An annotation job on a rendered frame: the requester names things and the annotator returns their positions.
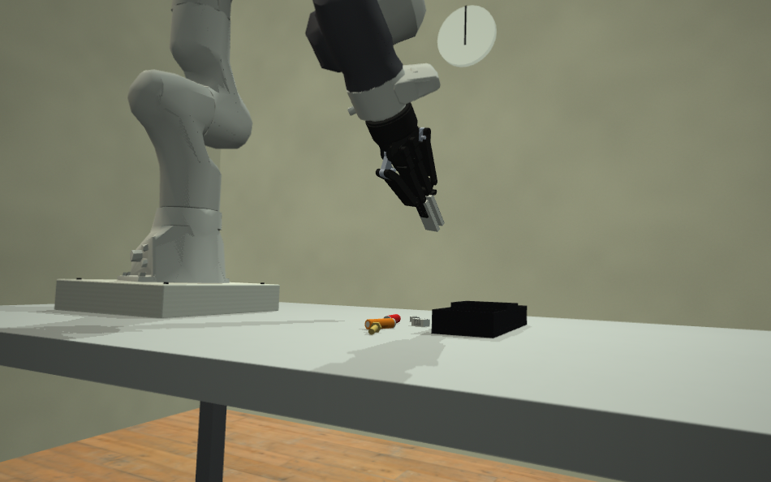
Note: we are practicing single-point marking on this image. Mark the black open-top bin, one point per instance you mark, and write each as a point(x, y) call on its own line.
point(483, 319)

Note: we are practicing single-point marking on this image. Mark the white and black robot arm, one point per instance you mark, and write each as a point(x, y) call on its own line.
point(355, 37)

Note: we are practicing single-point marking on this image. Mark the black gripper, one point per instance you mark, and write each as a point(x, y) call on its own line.
point(403, 143)

